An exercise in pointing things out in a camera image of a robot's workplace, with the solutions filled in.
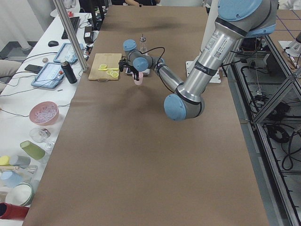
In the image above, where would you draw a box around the red cylinder container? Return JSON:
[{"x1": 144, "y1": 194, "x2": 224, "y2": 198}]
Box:
[{"x1": 0, "y1": 202, "x2": 30, "y2": 220}]

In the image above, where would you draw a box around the black water bottle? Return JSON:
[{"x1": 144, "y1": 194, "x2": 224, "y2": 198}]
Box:
[{"x1": 61, "y1": 59, "x2": 77, "y2": 84}]

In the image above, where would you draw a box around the lemon slice far right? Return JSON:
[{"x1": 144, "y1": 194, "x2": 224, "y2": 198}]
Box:
[{"x1": 98, "y1": 64, "x2": 107, "y2": 70}]

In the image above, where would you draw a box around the near blue teach pendant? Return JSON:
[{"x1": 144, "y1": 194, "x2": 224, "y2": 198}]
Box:
[{"x1": 31, "y1": 62, "x2": 64, "y2": 89}]

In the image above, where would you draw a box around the far blue teach pendant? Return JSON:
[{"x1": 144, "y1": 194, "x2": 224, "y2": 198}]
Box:
[{"x1": 53, "y1": 43, "x2": 77, "y2": 65}]

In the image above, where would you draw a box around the black smartphone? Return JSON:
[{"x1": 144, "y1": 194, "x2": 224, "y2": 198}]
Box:
[{"x1": 24, "y1": 64, "x2": 43, "y2": 74}]

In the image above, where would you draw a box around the aluminium frame post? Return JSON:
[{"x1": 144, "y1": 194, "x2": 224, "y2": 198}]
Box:
[{"x1": 53, "y1": 0, "x2": 88, "y2": 72}]

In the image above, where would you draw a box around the light blue plastic cup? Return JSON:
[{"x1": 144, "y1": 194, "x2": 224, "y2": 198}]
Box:
[{"x1": 0, "y1": 171, "x2": 23, "y2": 188}]

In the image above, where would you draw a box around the green plastic cup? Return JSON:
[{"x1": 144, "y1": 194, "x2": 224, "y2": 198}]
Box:
[{"x1": 20, "y1": 140, "x2": 45, "y2": 160}]

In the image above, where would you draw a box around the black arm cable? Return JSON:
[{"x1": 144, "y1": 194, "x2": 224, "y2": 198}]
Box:
[{"x1": 141, "y1": 47, "x2": 166, "y2": 78}]

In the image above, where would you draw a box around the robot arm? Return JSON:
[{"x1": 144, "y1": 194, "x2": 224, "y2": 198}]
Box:
[{"x1": 123, "y1": 0, "x2": 277, "y2": 121}]

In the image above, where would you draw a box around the pink bowl with ice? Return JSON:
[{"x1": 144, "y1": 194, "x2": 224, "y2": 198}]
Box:
[{"x1": 29, "y1": 101, "x2": 59, "y2": 126}]

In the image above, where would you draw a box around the glass sauce bottle steel cap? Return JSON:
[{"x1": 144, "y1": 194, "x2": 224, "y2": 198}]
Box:
[{"x1": 140, "y1": 34, "x2": 148, "y2": 55}]

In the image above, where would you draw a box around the black power adapter box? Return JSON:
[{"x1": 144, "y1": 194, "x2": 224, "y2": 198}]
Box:
[{"x1": 84, "y1": 26, "x2": 94, "y2": 44}]

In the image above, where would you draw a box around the yellow plastic cup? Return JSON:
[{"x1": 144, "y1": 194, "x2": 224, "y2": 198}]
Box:
[{"x1": 0, "y1": 155, "x2": 10, "y2": 166}]

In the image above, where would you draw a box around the clear wine glass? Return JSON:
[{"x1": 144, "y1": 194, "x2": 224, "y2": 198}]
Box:
[{"x1": 29, "y1": 128, "x2": 55, "y2": 152}]

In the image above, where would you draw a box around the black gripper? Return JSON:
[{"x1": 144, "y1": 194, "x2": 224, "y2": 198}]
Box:
[{"x1": 119, "y1": 58, "x2": 139, "y2": 81}]

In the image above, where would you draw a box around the lemon slice lower left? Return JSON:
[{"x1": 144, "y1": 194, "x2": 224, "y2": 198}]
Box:
[{"x1": 111, "y1": 72, "x2": 119, "y2": 78}]

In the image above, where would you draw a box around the white green-rimmed bowl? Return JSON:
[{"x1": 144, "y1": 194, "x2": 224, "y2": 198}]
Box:
[{"x1": 5, "y1": 183, "x2": 34, "y2": 206}]

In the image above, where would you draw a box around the pink plastic cup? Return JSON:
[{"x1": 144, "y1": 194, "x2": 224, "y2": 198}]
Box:
[{"x1": 132, "y1": 72, "x2": 143, "y2": 85}]

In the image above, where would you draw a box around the grey plastic cup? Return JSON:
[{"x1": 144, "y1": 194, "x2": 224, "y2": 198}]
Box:
[{"x1": 9, "y1": 155, "x2": 31, "y2": 168}]

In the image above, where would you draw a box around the black keyboard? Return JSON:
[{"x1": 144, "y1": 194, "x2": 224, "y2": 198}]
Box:
[{"x1": 61, "y1": 16, "x2": 81, "y2": 40}]

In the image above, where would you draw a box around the blue teach pendant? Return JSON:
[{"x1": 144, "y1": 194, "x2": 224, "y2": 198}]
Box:
[
  {"x1": 31, "y1": 62, "x2": 64, "y2": 89},
  {"x1": 53, "y1": 43, "x2": 77, "y2": 65}
]

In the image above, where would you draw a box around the yellow plastic knife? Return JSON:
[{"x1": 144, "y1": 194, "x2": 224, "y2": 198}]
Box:
[{"x1": 98, "y1": 68, "x2": 119, "y2": 71}]

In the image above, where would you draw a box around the black computer mouse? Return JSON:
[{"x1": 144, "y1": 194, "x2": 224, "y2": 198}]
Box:
[{"x1": 48, "y1": 40, "x2": 59, "y2": 47}]

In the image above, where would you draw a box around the bamboo cutting board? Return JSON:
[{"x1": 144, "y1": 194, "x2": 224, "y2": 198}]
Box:
[{"x1": 88, "y1": 53, "x2": 122, "y2": 81}]

